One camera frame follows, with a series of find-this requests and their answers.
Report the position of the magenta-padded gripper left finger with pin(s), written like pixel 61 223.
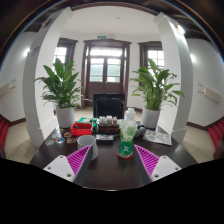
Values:
pixel 71 163

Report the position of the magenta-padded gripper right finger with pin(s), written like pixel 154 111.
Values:
pixel 156 165

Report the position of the clear bottle with green label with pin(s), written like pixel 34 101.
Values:
pixel 126 143

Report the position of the round printed sticker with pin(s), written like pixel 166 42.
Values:
pixel 55 135
pixel 60 140
pixel 71 140
pixel 67 134
pixel 61 130
pixel 49 142

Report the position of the white mug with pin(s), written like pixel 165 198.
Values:
pixel 87 141

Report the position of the printed paper leaflet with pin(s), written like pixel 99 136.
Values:
pixel 157 137

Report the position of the red box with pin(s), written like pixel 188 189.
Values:
pixel 81 130

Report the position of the dark grey round device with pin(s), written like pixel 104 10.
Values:
pixel 141 131

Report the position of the small black box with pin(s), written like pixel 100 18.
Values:
pixel 104 139

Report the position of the leafy plant in white pot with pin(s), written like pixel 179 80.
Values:
pixel 151 118
pixel 65 117

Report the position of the green box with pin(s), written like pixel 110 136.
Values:
pixel 87 119

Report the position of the black chair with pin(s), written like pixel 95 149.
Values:
pixel 109 105

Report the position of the brown framed glass door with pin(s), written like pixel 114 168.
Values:
pixel 106 66

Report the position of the brown framed window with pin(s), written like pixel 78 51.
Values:
pixel 155 56
pixel 61 55

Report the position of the green exit sign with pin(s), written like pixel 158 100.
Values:
pixel 102 37

